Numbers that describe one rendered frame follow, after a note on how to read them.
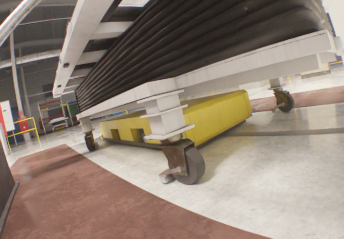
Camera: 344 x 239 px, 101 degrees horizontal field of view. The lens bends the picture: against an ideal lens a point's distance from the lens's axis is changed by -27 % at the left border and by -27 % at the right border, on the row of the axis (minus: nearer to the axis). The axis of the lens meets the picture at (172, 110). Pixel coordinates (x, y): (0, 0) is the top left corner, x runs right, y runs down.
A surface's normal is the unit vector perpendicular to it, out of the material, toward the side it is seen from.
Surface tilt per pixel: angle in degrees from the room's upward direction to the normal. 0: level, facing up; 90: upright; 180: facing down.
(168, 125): 90
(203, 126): 90
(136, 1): 90
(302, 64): 90
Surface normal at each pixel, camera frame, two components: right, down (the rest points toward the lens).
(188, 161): -0.69, 0.26
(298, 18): -0.23, 0.85
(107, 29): 0.59, -0.09
